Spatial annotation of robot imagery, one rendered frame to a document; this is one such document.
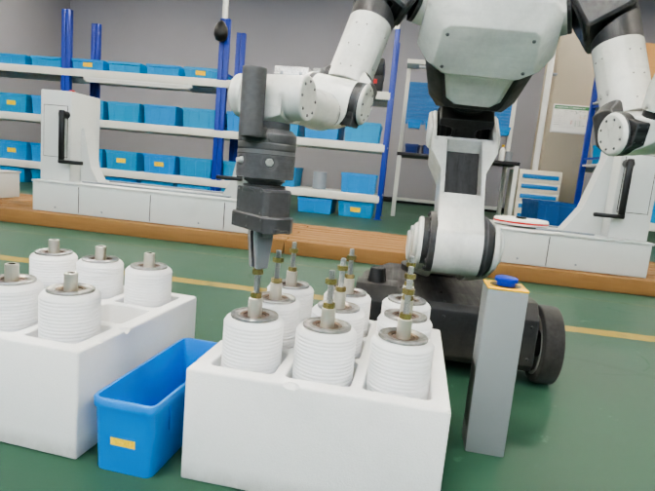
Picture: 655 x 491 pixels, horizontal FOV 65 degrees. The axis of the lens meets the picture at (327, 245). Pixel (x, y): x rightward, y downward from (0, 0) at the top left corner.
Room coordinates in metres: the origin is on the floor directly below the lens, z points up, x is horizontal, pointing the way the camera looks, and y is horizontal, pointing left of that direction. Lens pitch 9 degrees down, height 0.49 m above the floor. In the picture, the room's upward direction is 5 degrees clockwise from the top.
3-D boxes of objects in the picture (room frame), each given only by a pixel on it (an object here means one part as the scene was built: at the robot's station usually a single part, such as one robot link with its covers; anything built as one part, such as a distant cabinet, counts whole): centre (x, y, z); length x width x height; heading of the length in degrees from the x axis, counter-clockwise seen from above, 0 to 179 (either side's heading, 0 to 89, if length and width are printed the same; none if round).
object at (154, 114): (5.97, 1.94, 0.90); 0.50 x 0.38 x 0.21; 174
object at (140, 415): (0.86, 0.26, 0.06); 0.30 x 0.11 x 0.12; 169
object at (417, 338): (0.75, -0.13, 0.25); 0.08 x 0.08 x 0.01
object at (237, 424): (0.88, -0.03, 0.09); 0.39 x 0.39 x 0.18; 81
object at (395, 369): (0.75, -0.13, 0.16); 0.10 x 0.10 x 0.18
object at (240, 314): (0.79, 0.11, 0.25); 0.08 x 0.08 x 0.01
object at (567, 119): (6.63, -2.91, 1.38); 0.49 x 0.01 x 0.35; 83
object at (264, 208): (0.79, 0.11, 0.45); 0.13 x 0.10 x 0.12; 40
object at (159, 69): (5.98, 1.94, 1.38); 0.50 x 0.38 x 0.11; 174
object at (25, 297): (0.86, 0.54, 0.16); 0.10 x 0.10 x 0.18
